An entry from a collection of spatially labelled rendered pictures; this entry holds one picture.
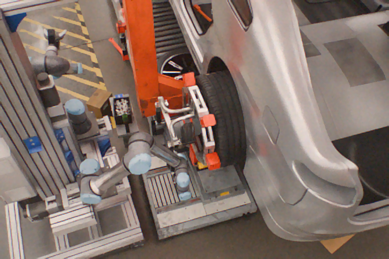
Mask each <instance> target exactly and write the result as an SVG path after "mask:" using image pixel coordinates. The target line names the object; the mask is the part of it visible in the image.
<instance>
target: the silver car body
mask: <svg viewBox="0 0 389 259"><path fill-rule="evenodd" d="M168 1H169V3H170V5H171V7H172V9H173V11H174V13H175V15H176V18H177V21H178V24H179V26H180V29H181V31H182V34H183V36H184V40H185V42H186V45H187V47H188V49H189V51H190V53H191V56H192V58H193V60H194V63H195V64H196V68H197V70H198V72H199V74H200V75H204V74H206V70H207V64H208V61H209V59H210V58H211V57H212V56H219V57H221V59H223V61H224V62H225V64H226V65H227V68H229V70H230V73H231V74H232V77H233V80H234V83H235V85H236V89H237V92H238V96H239V99H240V101H241V105H242V110H243V115H244V122H245V132H246V140H247V157H246V163H245V168H244V172H243V173H244V176H245V178H246V180H247V182H248V185H249V187H250V189H251V192H252V194H253V196H254V199H255V201H256V203H257V204H258V207H259V209H260V212H261V214H262V217H263V219H264V221H265V223H266V225H267V226H268V228H269V229H270V230H271V232H272V233H273V234H275V235H277V236H278V237H280V238H283V239H286V240H289V241H295V242H311V241H323V240H328V239H335V238H341V237H344V236H349V235H351V234H356V233H359V232H363V231H367V230H373V229H376V228H380V227H384V226H385V225H389V0H168Z"/></svg>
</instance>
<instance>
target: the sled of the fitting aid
mask: <svg viewBox="0 0 389 259"><path fill-rule="evenodd" d="M186 158H187V160H188V163H189V165H190V167H191V170H192V173H193V176H194V179H195V182H196V186H197V188H198V191H199V194H200V198H201V200H202V201H203V204H204V205H206V204H210V203H213V202H217V201H221V200H224V199H228V198H232V197H234V196H237V195H240V194H245V190H246V189H245V186H244V184H243V181H242V179H241V176H240V175H239V174H238V171H237V168H236V166H235V164H234V167H235V169H236V172H237V174H238V177H239V179H240V185H237V186H233V187H229V188H224V189H221V190H218V191H213V192H210V193H205V190H204V187H203V184H202V183H201V180H200V177H199V174H198V172H197V171H196V167H195V166H193V164H192V160H191V158H190V150H188V151H186Z"/></svg>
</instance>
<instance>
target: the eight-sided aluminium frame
mask: <svg viewBox="0 0 389 259"><path fill-rule="evenodd" d="M186 93H188V103H187V104H186ZM195 94H196V95H197V98H198V99H199V101H200V104H201V109H200V108H199V104H198V103H197V100H196V97H195ZM191 99H192V101H193V104H194V106H195V109H196V112H197V115H198V118H199V123H200V117H201V116H205V115H208V114H209V113H208V109H207V107H206V105H205V102H204V100H203V97H201V94H200V91H199V88H198V86H191V87H183V88H182V108H183V109H184V108H189V107H190V105H191ZM188 112H189V113H190V114H192V113H191V111H188ZM185 115H187V112H184V116H185ZM200 129H201V132H202V136H203V142H204V149H203V147H202V145H201V143H200V141H199V137H198V135H195V136H193V138H196V142H197V145H198V148H199V150H200V152H198V151H197V148H196V145H195V143H192V146H193V150H194V152H195V155H196V158H197V160H198V161H199V162H201V163H202V164H203V165H207V163H206V161H205V155H206V154H208V149H209V153H212V152H214V150H215V140H213V136H212V130H211V126H209V127H207V129H208V136H209V139H207V136H206V132H205V128H202V126H201V123H200Z"/></svg>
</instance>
